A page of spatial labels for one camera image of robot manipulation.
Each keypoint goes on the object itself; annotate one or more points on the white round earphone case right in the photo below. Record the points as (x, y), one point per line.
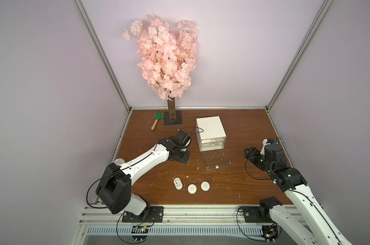
(205, 186)

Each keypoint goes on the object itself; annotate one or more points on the pink blossom artificial tree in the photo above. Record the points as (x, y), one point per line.
(167, 59)

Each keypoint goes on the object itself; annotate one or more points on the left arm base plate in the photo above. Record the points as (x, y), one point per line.
(152, 214)

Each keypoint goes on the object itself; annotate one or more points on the circuit board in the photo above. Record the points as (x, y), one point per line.
(270, 233)
(139, 233)

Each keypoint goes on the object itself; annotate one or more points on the green toy rake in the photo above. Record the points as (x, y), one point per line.
(158, 116)

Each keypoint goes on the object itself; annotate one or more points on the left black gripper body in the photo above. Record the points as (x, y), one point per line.
(182, 156)

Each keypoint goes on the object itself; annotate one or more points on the white round earphone case bottom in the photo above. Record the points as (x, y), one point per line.
(192, 189)

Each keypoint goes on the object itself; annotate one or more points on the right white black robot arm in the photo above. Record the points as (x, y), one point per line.
(319, 228)

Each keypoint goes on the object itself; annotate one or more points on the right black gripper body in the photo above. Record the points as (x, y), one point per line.
(252, 154)

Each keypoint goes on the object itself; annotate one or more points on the white oval earphone case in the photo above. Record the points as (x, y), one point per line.
(178, 183)

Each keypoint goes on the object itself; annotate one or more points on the left circuit board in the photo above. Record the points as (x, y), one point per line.
(139, 233)

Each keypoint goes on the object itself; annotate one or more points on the white three-drawer cabinet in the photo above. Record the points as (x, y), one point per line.
(210, 133)

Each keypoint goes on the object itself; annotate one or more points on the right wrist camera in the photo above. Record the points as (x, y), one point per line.
(268, 142)

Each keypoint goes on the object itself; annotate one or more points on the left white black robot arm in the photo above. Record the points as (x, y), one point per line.
(114, 188)

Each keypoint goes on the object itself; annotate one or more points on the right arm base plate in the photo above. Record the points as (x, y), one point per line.
(255, 214)

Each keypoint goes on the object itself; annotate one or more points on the right circuit board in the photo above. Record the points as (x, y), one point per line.
(270, 233)

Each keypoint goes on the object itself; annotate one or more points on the clear bottom drawer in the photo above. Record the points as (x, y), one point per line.
(215, 159)

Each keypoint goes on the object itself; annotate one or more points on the white round earphone case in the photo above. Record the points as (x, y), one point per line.
(192, 189)
(205, 186)

